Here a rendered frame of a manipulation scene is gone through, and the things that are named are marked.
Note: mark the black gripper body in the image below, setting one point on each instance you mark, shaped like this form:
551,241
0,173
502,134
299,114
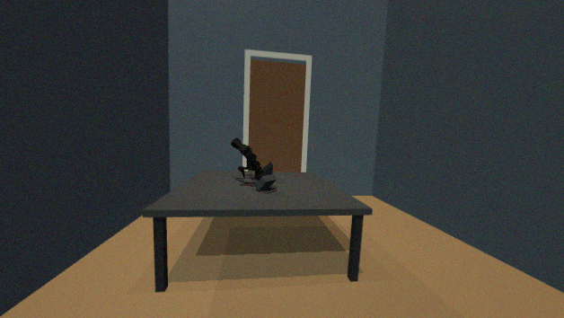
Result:
241,168

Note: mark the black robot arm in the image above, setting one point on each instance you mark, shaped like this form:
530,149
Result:
247,152

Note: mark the grey sloped panel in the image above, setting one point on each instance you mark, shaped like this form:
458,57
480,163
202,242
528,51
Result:
264,183

